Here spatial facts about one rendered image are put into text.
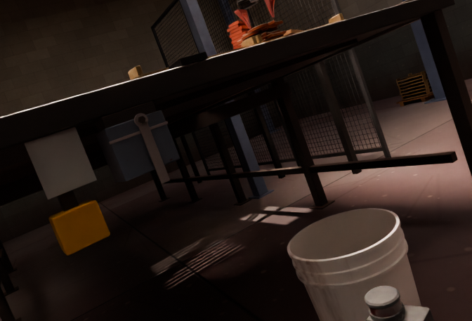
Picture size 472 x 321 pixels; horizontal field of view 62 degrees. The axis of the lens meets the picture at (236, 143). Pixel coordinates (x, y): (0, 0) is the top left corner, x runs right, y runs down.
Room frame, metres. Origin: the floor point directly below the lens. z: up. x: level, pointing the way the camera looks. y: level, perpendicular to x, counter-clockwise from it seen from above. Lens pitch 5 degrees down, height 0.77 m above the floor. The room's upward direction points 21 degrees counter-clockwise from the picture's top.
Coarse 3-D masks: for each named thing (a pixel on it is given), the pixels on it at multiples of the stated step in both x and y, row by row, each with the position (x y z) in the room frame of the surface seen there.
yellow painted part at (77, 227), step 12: (72, 192) 0.80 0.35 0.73; (60, 204) 0.81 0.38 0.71; (72, 204) 0.80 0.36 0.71; (84, 204) 0.78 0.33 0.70; (96, 204) 0.79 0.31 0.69; (60, 216) 0.75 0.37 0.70; (72, 216) 0.76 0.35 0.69; (84, 216) 0.77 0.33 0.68; (96, 216) 0.78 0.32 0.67; (60, 228) 0.75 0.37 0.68; (72, 228) 0.76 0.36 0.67; (84, 228) 0.77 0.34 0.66; (96, 228) 0.78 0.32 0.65; (60, 240) 0.75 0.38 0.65; (72, 240) 0.75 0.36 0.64; (84, 240) 0.76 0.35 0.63; (96, 240) 0.78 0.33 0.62; (72, 252) 0.75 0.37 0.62
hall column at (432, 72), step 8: (416, 24) 4.75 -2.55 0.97; (416, 32) 4.78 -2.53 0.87; (424, 32) 4.69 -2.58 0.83; (416, 40) 4.81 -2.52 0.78; (424, 40) 4.71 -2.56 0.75; (424, 48) 4.75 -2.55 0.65; (424, 56) 4.78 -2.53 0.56; (432, 56) 4.69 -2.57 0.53; (424, 64) 4.81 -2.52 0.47; (432, 64) 4.72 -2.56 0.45; (432, 72) 4.75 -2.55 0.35; (432, 80) 4.78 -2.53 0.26; (432, 88) 4.81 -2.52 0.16; (440, 88) 4.71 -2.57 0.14; (440, 96) 4.74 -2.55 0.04
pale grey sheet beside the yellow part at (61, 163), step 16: (32, 144) 0.78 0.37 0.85; (48, 144) 0.79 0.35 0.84; (64, 144) 0.81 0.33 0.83; (80, 144) 0.82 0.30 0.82; (32, 160) 0.77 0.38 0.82; (48, 160) 0.79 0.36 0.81; (64, 160) 0.80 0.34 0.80; (80, 160) 0.81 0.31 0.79; (48, 176) 0.78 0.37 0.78; (64, 176) 0.79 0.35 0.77; (80, 176) 0.81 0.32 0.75; (48, 192) 0.77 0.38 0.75; (64, 192) 0.79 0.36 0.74
